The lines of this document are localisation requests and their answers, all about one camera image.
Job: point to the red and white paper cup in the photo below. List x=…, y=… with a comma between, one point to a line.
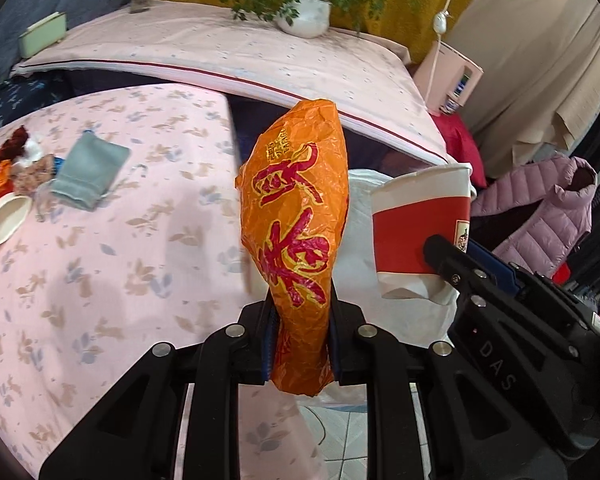
x=415, y=220

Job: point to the small paper bowl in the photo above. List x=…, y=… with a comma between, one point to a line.
x=5, y=222

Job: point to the green tissue box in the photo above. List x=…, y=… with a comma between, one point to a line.
x=42, y=35

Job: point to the red-brown wrapper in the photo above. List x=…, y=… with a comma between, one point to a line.
x=12, y=145

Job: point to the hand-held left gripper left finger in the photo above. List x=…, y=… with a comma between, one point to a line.
x=266, y=350

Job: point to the beige curtain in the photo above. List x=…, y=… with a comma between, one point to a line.
x=530, y=60

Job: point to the dark purple cloth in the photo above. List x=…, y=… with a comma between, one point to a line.
x=370, y=145

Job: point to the white glove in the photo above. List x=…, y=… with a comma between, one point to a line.
x=32, y=147

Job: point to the brown patterned wrapper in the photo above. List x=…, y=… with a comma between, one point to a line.
x=30, y=175

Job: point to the pink cloth with red stripe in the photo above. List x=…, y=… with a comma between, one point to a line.
x=205, y=55

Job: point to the orange snack bag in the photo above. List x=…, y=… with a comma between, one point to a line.
x=290, y=210

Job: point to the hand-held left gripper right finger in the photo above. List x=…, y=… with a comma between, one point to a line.
x=333, y=350

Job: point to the small red object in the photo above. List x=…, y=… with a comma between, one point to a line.
x=562, y=274

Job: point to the pink puffer jacket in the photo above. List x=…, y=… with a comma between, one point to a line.
x=540, y=210

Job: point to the pink water dispenser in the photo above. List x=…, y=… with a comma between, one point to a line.
x=445, y=80

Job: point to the grey cloth pouch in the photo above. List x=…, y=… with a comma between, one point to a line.
x=87, y=170

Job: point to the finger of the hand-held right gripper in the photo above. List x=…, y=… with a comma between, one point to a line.
x=500, y=271
x=455, y=272

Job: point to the pink floral tablecloth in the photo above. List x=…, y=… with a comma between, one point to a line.
x=130, y=240

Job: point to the trash bin with white liner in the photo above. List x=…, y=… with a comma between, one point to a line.
x=360, y=240

